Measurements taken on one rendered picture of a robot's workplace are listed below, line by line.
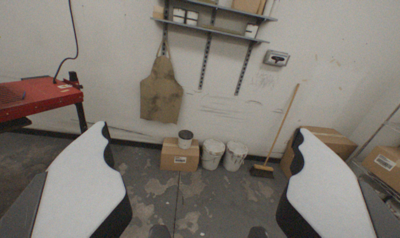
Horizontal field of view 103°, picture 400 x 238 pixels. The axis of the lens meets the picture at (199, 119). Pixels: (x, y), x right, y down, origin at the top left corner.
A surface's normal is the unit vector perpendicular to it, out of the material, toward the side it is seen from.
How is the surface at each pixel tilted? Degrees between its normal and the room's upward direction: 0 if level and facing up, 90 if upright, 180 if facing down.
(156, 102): 89
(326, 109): 90
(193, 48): 90
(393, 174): 91
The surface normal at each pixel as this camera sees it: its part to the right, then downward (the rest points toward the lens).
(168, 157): 0.07, 0.51
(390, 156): -0.97, -0.11
